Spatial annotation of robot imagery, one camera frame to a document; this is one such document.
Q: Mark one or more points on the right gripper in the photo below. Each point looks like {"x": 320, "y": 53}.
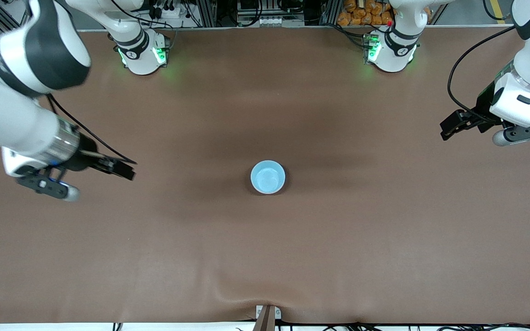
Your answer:
{"x": 86, "y": 158}

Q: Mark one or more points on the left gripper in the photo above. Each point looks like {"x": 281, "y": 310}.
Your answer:
{"x": 482, "y": 106}

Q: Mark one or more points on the blue bowl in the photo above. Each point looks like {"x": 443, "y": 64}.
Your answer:
{"x": 267, "y": 177}

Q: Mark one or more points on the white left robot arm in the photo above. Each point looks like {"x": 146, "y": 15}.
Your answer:
{"x": 396, "y": 50}

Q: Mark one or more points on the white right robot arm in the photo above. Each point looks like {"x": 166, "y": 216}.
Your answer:
{"x": 25, "y": 50}

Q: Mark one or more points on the pile of orange buns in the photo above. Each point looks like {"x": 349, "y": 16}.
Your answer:
{"x": 361, "y": 14}

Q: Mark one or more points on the power strip with black plugs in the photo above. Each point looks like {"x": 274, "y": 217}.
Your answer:
{"x": 168, "y": 8}

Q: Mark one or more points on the white power strip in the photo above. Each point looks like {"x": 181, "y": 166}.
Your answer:
{"x": 281, "y": 21}

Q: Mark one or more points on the grey metal mat clamp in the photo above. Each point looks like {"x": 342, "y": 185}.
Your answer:
{"x": 268, "y": 312}

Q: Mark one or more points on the aluminium frame post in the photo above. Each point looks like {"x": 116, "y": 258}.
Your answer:
{"x": 206, "y": 13}
{"x": 331, "y": 11}

